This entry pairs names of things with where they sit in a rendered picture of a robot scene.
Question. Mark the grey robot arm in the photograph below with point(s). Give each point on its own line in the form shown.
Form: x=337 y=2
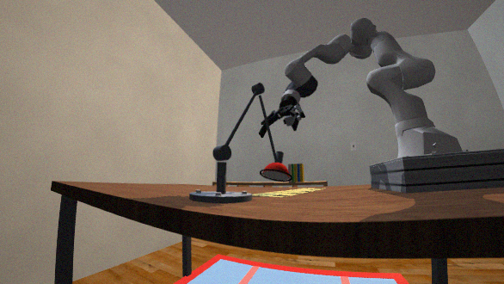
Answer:
x=400 y=71

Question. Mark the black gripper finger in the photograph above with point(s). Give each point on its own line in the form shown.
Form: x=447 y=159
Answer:
x=297 y=116
x=271 y=119

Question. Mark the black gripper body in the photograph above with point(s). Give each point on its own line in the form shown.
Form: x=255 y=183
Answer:
x=289 y=101

